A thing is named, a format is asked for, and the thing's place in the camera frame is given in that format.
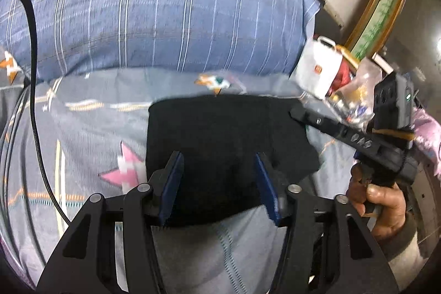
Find red plastic bag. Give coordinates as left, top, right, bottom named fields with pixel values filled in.
left=329, top=58, right=359, bottom=95

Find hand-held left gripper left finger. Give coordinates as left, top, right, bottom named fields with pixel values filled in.
left=36, top=151, right=185, bottom=294

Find yellow box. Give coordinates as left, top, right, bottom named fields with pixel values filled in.
left=336, top=44, right=361, bottom=70

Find person's right hand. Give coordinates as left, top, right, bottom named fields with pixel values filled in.
left=346, top=165, right=408, bottom=240

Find grey printed bedsheet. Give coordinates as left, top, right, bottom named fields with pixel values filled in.
left=0, top=39, right=380, bottom=294

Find person's right forearm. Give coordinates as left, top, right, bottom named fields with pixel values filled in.
left=377, top=211, right=427, bottom=294

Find pink cloth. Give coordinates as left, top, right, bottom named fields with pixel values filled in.
left=412, top=107, right=441, bottom=178

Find white paper bag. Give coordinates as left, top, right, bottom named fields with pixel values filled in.
left=294, top=36, right=344, bottom=100

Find black pants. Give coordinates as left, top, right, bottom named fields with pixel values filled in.
left=145, top=95, right=322, bottom=227

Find gold framed picture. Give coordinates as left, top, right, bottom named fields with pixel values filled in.
left=345, top=0, right=415, bottom=61

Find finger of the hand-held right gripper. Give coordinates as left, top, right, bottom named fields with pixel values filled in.
left=289, top=104, right=381, bottom=157

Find black cable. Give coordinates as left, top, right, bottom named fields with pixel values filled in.
left=0, top=0, right=71, bottom=225

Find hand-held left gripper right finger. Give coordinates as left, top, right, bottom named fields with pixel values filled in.
left=254, top=152, right=400, bottom=294

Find blue plaid pillow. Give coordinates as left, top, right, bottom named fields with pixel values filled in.
left=0, top=0, right=324, bottom=83

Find clear plastic bag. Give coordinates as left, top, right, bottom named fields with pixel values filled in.
left=326, top=57, right=384, bottom=131

